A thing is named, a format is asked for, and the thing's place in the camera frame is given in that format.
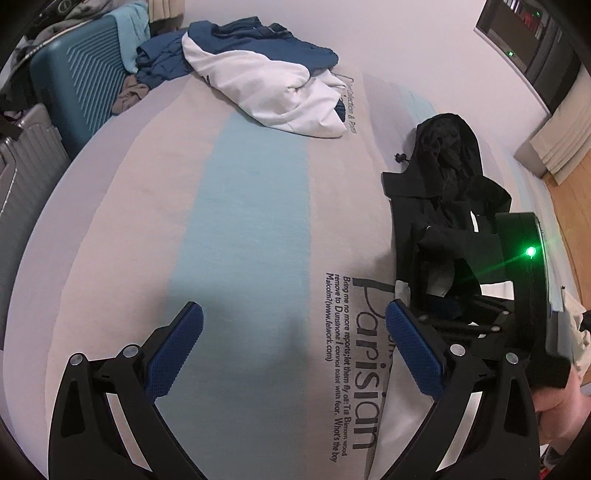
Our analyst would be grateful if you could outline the grey ribbed suitcase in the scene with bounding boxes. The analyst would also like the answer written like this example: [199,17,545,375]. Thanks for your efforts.
[0,102,70,241]

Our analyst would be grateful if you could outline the brown cloth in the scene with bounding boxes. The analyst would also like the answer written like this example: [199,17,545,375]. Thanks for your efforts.
[111,76,151,116]

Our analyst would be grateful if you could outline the black hooded jacket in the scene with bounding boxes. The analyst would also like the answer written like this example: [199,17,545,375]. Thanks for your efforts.
[381,113,513,324]

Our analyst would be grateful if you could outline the white and blue jacket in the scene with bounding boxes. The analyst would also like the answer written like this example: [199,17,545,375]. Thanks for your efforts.
[181,16,349,138]

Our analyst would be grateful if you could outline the striped printed bed sheet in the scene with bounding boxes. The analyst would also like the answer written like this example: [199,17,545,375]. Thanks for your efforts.
[0,69,555,480]

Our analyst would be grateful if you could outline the teal ribbed suitcase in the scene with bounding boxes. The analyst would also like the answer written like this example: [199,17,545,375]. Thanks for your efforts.
[28,14,139,160]

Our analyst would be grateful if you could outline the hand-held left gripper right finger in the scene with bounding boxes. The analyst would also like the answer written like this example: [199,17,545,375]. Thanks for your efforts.
[379,299,542,480]

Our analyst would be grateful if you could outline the person's white ribbed top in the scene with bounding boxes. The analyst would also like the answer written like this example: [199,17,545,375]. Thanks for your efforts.
[561,288,591,367]

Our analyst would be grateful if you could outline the light blue cloth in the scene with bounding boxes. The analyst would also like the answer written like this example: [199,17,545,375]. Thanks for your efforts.
[111,2,153,75]

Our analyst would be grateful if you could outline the person's right hand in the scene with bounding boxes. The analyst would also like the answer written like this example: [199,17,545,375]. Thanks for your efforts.
[534,369,585,456]

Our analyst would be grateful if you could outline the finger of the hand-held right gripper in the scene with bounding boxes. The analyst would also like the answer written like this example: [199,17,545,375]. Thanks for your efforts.
[418,314,514,359]
[466,294,516,320]

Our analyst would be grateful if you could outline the beige wooden beam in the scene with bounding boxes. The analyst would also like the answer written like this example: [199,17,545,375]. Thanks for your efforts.
[150,0,185,22]

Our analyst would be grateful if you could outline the grey clothes pile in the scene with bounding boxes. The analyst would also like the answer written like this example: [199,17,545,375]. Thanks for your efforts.
[28,0,116,42]

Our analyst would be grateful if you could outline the dark shelf cabinet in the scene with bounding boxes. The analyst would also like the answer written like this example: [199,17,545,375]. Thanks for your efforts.
[475,0,583,114]

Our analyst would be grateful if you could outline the beige curtain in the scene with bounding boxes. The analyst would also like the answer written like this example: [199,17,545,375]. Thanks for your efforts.
[514,69,591,186]

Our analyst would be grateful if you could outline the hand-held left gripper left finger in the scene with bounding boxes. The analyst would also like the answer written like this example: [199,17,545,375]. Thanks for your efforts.
[46,301,208,480]

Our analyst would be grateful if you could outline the navy crumpled garment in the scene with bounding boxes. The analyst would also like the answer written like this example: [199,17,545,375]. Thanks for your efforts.
[135,34,192,90]

